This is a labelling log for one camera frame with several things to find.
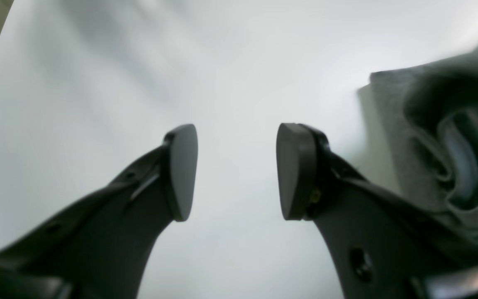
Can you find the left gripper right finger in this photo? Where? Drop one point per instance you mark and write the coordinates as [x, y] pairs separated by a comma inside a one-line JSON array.
[[382, 247]]

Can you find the grey T-shirt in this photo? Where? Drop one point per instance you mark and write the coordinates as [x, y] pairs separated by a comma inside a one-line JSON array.
[[429, 114]]

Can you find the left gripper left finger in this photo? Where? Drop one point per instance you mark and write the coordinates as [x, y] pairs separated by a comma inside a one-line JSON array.
[[98, 247]]

